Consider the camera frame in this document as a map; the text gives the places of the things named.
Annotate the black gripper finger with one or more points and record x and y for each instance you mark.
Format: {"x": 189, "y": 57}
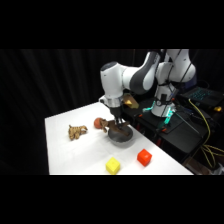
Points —
{"x": 120, "y": 120}
{"x": 116, "y": 120}

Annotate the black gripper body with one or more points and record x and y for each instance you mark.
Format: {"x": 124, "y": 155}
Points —
{"x": 115, "y": 106}

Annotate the brown deer plush toy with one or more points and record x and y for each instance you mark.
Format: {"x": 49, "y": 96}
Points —
{"x": 115, "y": 126}

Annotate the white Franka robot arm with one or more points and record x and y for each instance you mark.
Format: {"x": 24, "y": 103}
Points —
{"x": 140, "y": 78}

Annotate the grey bowl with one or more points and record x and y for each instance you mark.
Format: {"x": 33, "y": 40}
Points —
{"x": 121, "y": 138}

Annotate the orange plush fruit toy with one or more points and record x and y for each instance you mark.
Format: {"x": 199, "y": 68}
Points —
{"x": 97, "y": 122}

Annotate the white table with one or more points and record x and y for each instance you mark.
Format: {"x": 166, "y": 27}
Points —
{"x": 100, "y": 153}

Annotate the striped tiger plush toy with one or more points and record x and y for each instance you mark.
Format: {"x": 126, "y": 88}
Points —
{"x": 76, "y": 131}

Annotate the red cube block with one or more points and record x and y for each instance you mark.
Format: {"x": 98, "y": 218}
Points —
{"x": 144, "y": 157}

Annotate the yellow cube block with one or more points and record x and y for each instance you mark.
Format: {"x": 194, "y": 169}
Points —
{"x": 112, "y": 165}

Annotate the black robot stand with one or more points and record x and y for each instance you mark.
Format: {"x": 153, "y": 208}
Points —
{"x": 180, "y": 133}

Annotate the black curtain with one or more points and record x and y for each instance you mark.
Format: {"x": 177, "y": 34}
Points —
{"x": 53, "y": 100}

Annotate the black laptop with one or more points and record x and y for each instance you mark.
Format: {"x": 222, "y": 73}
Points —
{"x": 201, "y": 95}

